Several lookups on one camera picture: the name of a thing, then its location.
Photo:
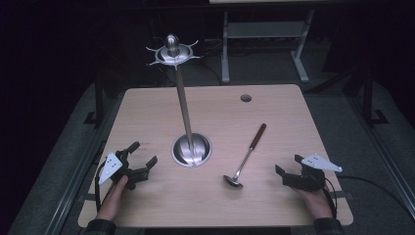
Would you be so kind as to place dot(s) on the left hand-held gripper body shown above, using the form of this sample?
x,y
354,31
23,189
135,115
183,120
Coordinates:
x,y
121,169

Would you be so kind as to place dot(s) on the aluminium frame rail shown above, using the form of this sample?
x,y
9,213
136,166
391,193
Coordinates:
x,y
78,169
381,147

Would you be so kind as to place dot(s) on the white metal desk frame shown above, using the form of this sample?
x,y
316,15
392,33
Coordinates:
x,y
261,30

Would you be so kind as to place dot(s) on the black metal stand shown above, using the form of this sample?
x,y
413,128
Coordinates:
x,y
368,98
99,104

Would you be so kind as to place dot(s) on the person's left hand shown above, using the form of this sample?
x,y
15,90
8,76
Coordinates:
x,y
111,202

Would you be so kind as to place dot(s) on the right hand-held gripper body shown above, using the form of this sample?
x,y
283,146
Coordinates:
x,y
306,179

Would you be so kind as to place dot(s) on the steel utensil rack stand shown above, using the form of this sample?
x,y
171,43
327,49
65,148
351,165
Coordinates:
x,y
183,104

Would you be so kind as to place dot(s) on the person's right hand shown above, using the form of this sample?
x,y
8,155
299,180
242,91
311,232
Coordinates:
x,y
318,204

